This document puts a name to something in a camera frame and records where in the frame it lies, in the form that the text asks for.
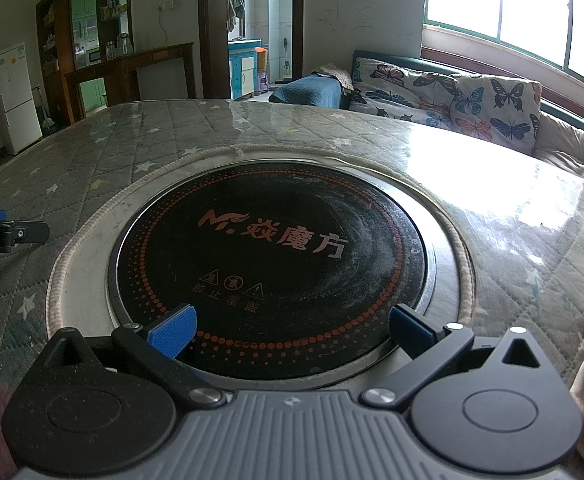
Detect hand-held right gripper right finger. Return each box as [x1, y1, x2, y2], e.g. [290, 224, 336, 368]
[361, 304, 543, 407]

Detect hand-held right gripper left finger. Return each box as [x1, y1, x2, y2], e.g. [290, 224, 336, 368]
[46, 304, 225, 407]

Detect white refrigerator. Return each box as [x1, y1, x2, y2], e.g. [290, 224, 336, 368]
[0, 42, 44, 156]

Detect round black induction cooktop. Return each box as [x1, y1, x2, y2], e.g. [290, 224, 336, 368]
[106, 161, 437, 392]

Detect dark wooden shelf cabinet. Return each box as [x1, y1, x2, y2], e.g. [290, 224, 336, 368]
[36, 0, 134, 126]

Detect dark wooden counter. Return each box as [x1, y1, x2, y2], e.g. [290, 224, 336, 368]
[64, 42, 195, 111]

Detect square butterfly print cushion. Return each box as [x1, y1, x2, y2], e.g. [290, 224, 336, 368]
[449, 74, 543, 156]

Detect long butterfly print cushion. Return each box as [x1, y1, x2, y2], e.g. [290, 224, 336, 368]
[348, 56, 460, 128]

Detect plain beige cushion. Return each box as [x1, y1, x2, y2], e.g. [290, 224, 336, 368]
[532, 110, 584, 183]

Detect blue kitchen cabinet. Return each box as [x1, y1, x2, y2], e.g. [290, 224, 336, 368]
[228, 39, 263, 100]

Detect blue sofa blanket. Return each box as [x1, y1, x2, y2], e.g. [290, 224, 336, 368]
[269, 74, 350, 110]

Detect beige towel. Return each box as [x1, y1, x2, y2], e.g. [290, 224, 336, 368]
[312, 64, 354, 92]

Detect teal sofa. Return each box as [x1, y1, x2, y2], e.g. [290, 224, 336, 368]
[269, 49, 584, 186]

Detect hanging cloths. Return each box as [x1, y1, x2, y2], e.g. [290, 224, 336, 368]
[226, 0, 245, 33]

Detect dark wooden door frame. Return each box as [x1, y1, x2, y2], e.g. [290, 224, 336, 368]
[196, 0, 305, 101]

